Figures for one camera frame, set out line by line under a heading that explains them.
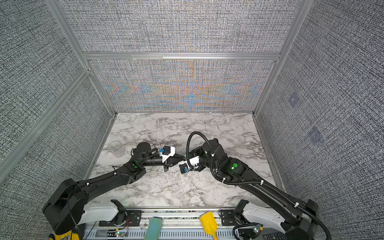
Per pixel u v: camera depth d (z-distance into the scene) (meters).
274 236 0.69
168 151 0.60
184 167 0.58
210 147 0.51
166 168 0.65
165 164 0.65
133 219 0.74
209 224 0.72
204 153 0.63
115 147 0.98
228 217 0.73
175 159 0.68
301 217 0.39
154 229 0.70
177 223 0.73
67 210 0.41
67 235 0.67
